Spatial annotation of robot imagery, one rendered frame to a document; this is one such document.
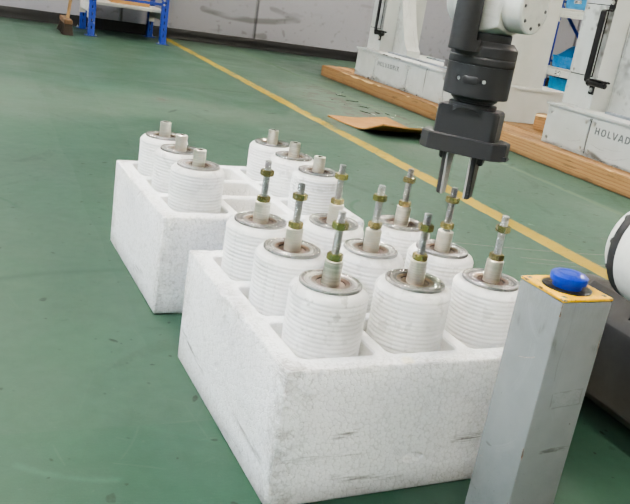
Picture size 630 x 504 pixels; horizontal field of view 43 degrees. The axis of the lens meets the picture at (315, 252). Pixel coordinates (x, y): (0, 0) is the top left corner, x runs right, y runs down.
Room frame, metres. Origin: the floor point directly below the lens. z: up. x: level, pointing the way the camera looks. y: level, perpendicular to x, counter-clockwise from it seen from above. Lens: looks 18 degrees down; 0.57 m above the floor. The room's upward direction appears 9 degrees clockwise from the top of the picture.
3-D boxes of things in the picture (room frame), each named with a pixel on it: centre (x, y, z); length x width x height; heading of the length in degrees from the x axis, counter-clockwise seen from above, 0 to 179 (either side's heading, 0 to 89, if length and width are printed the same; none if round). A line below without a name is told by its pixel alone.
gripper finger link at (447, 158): (1.10, -0.16, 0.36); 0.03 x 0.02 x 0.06; 158
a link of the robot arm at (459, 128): (1.09, -0.18, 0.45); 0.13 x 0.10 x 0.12; 68
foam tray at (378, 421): (1.04, -0.07, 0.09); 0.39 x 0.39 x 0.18; 27
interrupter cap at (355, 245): (1.04, -0.07, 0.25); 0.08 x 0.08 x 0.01
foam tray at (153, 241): (1.53, 0.18, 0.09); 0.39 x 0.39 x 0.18; 28
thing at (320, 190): (1.48, 0.02, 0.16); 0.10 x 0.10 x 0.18
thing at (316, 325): (0.88, -0.02, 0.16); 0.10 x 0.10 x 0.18
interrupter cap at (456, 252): (1.09, -0.18, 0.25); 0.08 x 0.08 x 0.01
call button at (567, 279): (0.81, -0.27, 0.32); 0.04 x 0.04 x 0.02
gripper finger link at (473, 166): (1.08, -0.20, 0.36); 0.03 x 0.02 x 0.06; 158
